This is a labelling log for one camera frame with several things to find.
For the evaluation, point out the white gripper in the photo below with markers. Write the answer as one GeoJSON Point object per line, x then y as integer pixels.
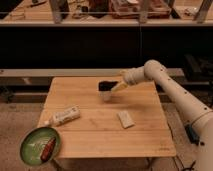
{"type": "Point", "coordinates": [131, 76]}

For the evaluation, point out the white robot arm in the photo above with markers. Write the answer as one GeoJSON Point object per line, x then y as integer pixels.
{"type": "Point", "coordinates": [198, 115]}

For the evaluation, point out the white ceramic cup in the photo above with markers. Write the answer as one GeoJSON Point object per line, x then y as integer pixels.
{"type": "Point", "coordinates": [104, 88]}

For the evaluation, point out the wooden table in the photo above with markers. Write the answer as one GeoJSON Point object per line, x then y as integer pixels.
{"type": "Point", "coordinates": [98, 132]}

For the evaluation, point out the white tube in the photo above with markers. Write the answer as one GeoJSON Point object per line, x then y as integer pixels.
{"type": "Point", "coordinates": [63, 117]}

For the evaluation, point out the red brown utensil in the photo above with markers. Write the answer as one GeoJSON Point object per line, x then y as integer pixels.
{"type": "Point", "coordinates": [48, 149]}

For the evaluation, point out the green plate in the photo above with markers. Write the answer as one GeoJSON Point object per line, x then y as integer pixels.
{"type": "Point", "coordinates": [34, 143]}

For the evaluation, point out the background shelf bench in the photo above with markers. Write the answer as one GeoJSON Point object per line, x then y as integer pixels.
{"type": "Point", "coordinates": [58, 72]}

